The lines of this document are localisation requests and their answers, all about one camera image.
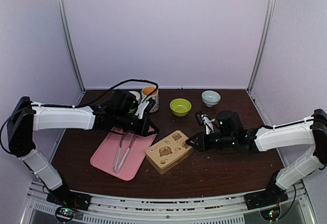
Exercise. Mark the left rear aluminium frame post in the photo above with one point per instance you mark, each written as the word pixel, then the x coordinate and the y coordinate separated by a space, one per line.
pixel 69 45

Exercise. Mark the light blue patterned bowl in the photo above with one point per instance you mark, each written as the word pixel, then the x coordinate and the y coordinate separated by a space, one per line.
pixel 210 98

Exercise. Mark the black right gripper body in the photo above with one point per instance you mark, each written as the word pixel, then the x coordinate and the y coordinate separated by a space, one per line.
pixel 226 141

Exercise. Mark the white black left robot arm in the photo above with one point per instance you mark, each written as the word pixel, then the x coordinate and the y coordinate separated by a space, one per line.
pixel 30 122

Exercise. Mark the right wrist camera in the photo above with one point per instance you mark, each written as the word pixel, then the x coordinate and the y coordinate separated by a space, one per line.
pixel 205 121

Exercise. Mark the lime green bowl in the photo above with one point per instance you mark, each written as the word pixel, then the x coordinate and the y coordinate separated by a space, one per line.
pixel 180 107

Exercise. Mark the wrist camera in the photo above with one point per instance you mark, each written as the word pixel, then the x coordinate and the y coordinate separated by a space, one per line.
pixel 144 107
pixel 205 121

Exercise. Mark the floral white mug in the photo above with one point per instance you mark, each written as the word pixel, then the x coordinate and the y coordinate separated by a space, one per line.
pixel 153 94

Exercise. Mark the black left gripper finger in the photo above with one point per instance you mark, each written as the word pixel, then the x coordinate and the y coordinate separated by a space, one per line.
pixel 151 132
pixel 150 126

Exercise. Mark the tan tin box base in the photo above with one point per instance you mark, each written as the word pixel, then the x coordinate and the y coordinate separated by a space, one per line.
pixel 164 158

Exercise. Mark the bear print tin lid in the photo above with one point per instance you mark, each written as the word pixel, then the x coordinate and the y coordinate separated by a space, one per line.
pixel 176 138

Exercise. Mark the pink plastic tray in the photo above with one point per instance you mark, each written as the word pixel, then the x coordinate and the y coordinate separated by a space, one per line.
pixel 117 157

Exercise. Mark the aluminium frame post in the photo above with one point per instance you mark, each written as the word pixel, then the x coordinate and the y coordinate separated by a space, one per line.
pixel 262 44
pixel 69 45

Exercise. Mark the right rear aluminium frame post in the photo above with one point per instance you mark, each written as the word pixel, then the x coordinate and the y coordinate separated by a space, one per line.
pixel 262 44

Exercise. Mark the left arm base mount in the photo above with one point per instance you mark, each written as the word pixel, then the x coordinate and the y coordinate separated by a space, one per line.
pixel 67 209

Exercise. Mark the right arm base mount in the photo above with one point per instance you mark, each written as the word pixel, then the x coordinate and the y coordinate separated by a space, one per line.
pixel 269 204

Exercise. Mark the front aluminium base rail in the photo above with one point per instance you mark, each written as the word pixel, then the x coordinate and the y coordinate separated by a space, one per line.
pixel 218 209

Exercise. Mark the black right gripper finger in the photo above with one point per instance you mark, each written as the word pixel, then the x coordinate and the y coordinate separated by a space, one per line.
pixel 195 145
pixel 197 139

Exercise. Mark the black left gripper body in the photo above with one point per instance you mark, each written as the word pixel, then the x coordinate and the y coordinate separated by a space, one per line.
pixel 122 123

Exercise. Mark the right aluminium table rail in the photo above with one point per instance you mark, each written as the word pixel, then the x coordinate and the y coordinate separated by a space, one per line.
pixel 265 120

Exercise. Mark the navy white dotted bowl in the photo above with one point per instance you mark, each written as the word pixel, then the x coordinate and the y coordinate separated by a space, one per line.
pixel 137 95

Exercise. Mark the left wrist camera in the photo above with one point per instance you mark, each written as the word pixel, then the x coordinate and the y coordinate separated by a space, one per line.
pixel 144 107

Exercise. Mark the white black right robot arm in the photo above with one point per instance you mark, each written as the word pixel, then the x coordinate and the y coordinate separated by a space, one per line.
pixel 309 131

